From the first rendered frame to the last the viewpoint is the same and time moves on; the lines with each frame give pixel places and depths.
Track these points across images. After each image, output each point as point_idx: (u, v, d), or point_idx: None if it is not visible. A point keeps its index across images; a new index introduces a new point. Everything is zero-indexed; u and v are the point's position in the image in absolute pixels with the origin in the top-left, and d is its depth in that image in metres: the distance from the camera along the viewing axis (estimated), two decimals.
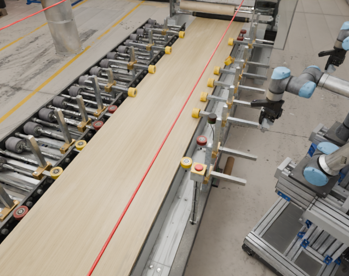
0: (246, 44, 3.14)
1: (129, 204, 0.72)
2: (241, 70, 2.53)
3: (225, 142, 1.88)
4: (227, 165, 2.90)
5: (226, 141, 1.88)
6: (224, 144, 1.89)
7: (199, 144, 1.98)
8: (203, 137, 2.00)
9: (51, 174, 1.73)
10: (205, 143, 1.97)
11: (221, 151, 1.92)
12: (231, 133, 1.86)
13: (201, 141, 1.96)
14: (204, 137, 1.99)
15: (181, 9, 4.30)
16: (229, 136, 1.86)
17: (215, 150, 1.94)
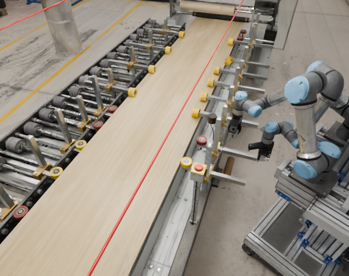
0: (246, 44, 3.14)
1: (129, 204, 0.72)
2: (241, 70, 2.53)
3: (225, 143, 1.88)
4: (227, 165, 2.90)
5: (226, 141, 1.87)
6: (224, 145, 1.89)
7: (199, 144, 1.98)
8: (203, 137, 2.00)
9: (51, 174, 1.73)
10: (205, 143, 1.97)
11: (221, 151, 1.92)
12: (231, 133, 1.85)
13: (201, 141, 1.96)
14: (204, 137, 1.99)
15: (181, 9, 4.30)
16: (229, 136, 1.85)
17: (215, 150, 1.94)
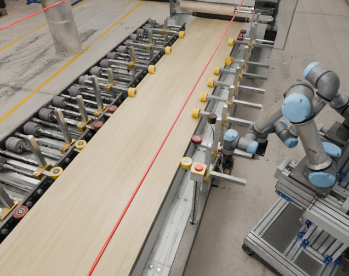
0: (246, 44, 3.14)
1: (129, 204, 0.72)
2: (241, 70, 2.53)
3: None
4: None
5: None
6: None
7: (194, 143, 1.99)
8: (198, 136, 2.01)
9: (51, 174, 1.73)
10: (200, 142, 1.98)
11: (218, 157, 1.90)
12: None
13: (196, 140, 1.97)
14: (199, 136, 2.00)
15: (181, 9, 4.30)
16: None
17: (215, 150, 1.94)
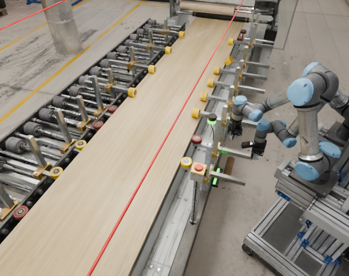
0: (246, 44, 3.14)
1: (129, 204, 0.72)
2: (241, 70, 2.53)
3: (224, 142, 1.88)
4: (227, 165, 2.90)
5: (225, 141, 1.88)
6: (224, 144, 1.89)
7: (193, 143, 1.99)
8: (198, 136, 2.01)
9: (51, 174, 1.73)
10: (200, 142, 1.98)
11: (220, 151, 1.92)
12: None
13: (195, 140, 1.97)
14: (199, 136, 2.00)
15: (181, 9, 4.30)
16: (228, 135, 1.86)
17: (215, 150, 1.94)
